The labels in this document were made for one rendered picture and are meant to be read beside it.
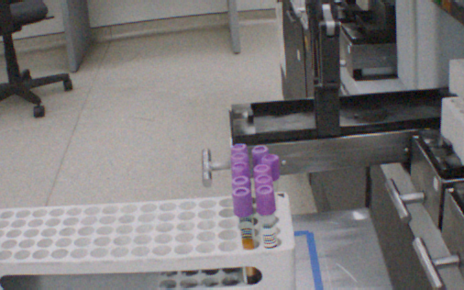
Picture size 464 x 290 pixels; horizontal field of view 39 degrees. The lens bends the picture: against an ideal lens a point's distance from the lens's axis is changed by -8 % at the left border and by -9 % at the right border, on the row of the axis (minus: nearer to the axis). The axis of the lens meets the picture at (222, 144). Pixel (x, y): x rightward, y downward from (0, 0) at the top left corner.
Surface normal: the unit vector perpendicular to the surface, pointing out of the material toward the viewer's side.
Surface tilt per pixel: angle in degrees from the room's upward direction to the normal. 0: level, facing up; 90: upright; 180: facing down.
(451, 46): 90
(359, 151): 90
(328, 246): 0
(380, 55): 90
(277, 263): 90
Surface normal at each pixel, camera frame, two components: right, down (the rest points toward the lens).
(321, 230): -0.09, -0.90
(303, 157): 0.04, 0.42
